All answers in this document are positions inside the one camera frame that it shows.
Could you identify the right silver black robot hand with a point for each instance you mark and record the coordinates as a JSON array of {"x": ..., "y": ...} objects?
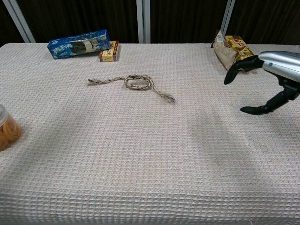
[{"x": 279, "y": 65}]

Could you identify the yellow chocolate wafer pack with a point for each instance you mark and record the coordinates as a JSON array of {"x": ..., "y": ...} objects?
[{"x": 239, "y": 45}]

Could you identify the brown white snack bag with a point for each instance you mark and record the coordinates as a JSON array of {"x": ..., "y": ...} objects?
[{"x": 223, "y": 54}]

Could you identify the beige waffle tablecloth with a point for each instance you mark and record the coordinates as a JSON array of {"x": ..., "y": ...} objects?
[{"x": 140, "y": 152}]

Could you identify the small red yellow box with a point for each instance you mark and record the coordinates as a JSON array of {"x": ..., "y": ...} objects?
[{"x": 109, "y": 55}]

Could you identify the blue Oreo cookie box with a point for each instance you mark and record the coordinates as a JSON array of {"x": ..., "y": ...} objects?
[{"x": 70, "y": 48}]

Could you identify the white frame post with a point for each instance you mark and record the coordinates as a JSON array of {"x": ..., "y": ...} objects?
[
  {"x": 143, "y": 21},
  {"x": 20, "y": 21},
  {"x": 227, "y": 16}
]

